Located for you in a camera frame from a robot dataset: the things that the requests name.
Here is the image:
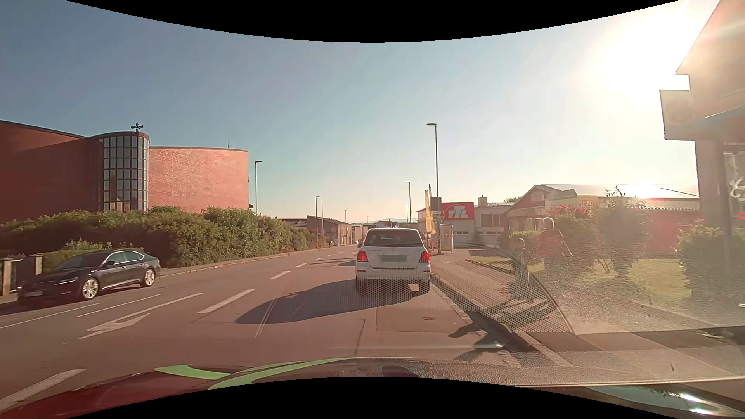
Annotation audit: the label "dark grey car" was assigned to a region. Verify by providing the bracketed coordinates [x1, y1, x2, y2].
[17, 248, 162, 305]

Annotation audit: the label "road markings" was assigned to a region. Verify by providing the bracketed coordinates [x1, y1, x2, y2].
[0, 251, 420, 411]

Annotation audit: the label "car's own bonnet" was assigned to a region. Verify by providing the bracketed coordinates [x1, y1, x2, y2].
[0, 356, 745, 419]

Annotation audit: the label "green hedge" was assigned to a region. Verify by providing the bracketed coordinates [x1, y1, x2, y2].
[0, 205, 327, 268]

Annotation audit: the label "grass lawn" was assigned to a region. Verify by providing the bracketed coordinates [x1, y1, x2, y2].
[474, 255, 699, 306]

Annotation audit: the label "low building with gabled roof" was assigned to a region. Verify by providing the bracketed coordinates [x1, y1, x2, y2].
[505, 184, 700, 252]

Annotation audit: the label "bush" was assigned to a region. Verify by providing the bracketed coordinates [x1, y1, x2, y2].
[591, 187, 651, 279]
[675, 220, 745, 300]

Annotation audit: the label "white car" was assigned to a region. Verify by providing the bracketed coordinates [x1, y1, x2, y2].
[354, 227, 432, 293]

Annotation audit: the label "grey asphalt road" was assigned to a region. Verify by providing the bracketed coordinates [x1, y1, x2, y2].
[0, 244, 574, 411]

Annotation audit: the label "yellow banner on pole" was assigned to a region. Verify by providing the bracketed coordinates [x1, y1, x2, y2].
[424, 184, 435, 252]

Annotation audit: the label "tall lamp post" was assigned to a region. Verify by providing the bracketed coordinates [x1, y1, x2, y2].
[426, 122, 441, 255]

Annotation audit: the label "paved pavement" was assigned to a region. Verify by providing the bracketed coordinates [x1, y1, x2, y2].
[430, 247, 745, 382]

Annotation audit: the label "building with overhanging roof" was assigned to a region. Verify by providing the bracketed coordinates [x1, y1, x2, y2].
[659, 0, 745, 234]

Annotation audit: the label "white building with red sign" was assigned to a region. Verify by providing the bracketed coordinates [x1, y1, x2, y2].
[417, 196, 513, 245]

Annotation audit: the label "person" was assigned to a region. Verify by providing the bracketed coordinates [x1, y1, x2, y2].
[537, 217, 574, 279]
[511, 237, 533, 286]

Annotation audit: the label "red brick building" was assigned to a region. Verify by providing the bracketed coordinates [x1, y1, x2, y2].
[0, 120, 250, 225]

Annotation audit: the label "grey building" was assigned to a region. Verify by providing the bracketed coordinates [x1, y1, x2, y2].
[306, 215, 353, 246]

